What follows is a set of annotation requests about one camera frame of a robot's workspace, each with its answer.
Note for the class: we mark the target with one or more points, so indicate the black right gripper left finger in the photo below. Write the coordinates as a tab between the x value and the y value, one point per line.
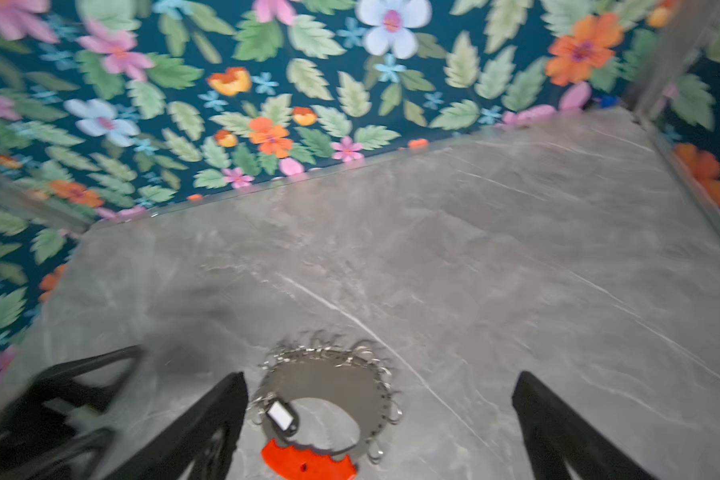
200	444

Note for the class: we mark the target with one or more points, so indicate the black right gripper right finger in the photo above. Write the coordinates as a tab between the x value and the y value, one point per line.
559	442

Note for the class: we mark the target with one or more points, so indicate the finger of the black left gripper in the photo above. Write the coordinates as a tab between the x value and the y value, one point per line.
64	381
55	454

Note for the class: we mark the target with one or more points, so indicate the key with black tag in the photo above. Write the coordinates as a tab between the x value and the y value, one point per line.
283	417

